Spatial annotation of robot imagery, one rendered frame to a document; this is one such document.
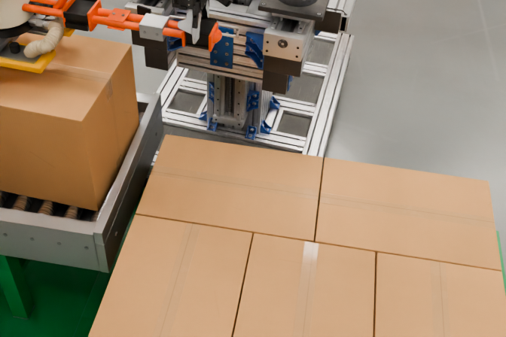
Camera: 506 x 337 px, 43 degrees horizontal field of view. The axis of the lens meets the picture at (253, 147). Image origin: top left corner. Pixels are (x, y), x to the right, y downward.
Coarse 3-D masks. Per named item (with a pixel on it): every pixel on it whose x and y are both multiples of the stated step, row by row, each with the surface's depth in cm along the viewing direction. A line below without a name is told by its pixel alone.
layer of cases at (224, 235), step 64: (192, 192) 221; (256, 192) 222; (320, 192) 225; (384, 192) 225; (448, 192) 227; (128, 256) 200; (192, 256) 202; (256, 256) 203; (320, 256) 204; (384, 256) 205; (448, 256) 206; (128, 320) 184; (192, 320) 185; (256, 320) 186; (320, 320) 187; (384, 320) 188; (448, 320) 189
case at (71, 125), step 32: (64, 64) 203; (96, 64) 204; (128, 64) 213; (0, 96) 190; (32, 96) 191; (64, 96) 192; (96, 96) 192; (128, 96) 219; (0, 128) 194; (32, 128) 191; (64, 128) 188; (96, 128) 196; (128, 128) 225; (0, 160) 205; (32, 160) 202; (64, 160) 198; (96, 160) 202; (32, 192) 213; (64, 192) 209; (96, 192) 207
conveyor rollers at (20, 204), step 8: (0, 192) 216; (0, 200) 215; (16, 200) 215; (24, 200) 214; (32, 200) 218; (104, 200) 216; (16, 208) 211; (24, 208) 213; (40, 208) 212; (48, 208) 212; (72, 208) 212; (80, 208) 214; (64, 216) 211; (72, 216) 210; (80, 216) 214; (96, 216) 211
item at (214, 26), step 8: (200, 24) 177; (208, 24) 177; (216, 24) 178; (184, 32) 175; (200, 32) 174; (208, 32) 175; (184, 40) 176; (192, 40) 177; (200, 40) 176; (208, 40) 176; (200, 48) 177; (208, 48) 177
